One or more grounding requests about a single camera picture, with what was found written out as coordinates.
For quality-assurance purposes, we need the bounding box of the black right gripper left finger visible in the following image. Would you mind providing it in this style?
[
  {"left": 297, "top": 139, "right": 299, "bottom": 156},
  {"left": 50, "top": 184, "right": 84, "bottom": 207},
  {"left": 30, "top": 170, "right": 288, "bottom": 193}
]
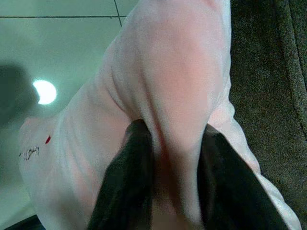
[{"left": 87, "top": 119, "right": 155, "bottom": 230}]

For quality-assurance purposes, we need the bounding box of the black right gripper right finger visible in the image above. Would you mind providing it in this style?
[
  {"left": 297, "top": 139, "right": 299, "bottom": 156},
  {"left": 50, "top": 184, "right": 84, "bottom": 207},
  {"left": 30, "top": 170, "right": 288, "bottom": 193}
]
[{"left": 196, "top": 124, "right": 290, "bottom": 230}]

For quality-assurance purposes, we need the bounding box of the dark grey fabric sofa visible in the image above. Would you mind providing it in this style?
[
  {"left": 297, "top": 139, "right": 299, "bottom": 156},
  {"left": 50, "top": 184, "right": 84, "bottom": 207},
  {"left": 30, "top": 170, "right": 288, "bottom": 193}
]
[{"left": 229, "top": 0, "right": 307, "bottom": 225}]

